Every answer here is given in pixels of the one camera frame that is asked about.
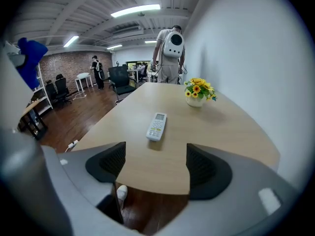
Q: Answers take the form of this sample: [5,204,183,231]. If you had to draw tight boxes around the white shelf unit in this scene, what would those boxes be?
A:
[31,62,54,116]

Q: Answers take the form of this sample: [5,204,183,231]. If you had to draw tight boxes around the person's black trousers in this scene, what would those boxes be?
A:
[96,193,125,225]

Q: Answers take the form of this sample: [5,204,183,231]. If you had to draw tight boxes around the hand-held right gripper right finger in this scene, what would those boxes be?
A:
[186,143,306,221]

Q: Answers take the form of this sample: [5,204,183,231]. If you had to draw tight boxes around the white power strip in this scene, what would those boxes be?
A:
[65,139,80,153]

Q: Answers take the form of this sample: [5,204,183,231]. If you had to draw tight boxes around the white pod backpack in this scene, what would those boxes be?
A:
[162,30,185,59]

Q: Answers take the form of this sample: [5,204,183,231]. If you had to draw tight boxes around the blue cloth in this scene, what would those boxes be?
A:
[16,37,49,90]

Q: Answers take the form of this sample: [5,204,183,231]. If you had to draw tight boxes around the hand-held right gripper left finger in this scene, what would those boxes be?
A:
[58,141,127,207]

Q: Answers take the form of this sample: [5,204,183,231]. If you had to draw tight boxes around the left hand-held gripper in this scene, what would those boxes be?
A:
[0,41,74,236]

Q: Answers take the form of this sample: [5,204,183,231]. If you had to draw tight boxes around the white office desk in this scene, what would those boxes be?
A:
[126,67,159,83]

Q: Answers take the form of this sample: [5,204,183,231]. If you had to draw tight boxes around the black office chair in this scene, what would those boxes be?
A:
[45,80,59,105]
[54,74,72,105]

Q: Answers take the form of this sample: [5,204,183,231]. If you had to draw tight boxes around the potted yellow sunflowers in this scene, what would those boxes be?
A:
[184,77,218,108]

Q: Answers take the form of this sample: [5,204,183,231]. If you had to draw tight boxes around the small white table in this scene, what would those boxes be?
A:
[74,75,94,92]

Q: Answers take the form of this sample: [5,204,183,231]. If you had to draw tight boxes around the white remote control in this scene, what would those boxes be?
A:
[146,112,168,142]

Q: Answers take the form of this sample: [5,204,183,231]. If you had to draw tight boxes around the black sled-base chair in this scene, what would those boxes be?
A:
[107,65,138,102]

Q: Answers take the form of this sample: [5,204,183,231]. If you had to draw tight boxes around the round wooden table black legs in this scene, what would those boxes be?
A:
[17,99,49,141]

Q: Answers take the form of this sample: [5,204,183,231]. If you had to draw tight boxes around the person's right white shoe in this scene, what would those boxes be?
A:
[116,184,128,207]

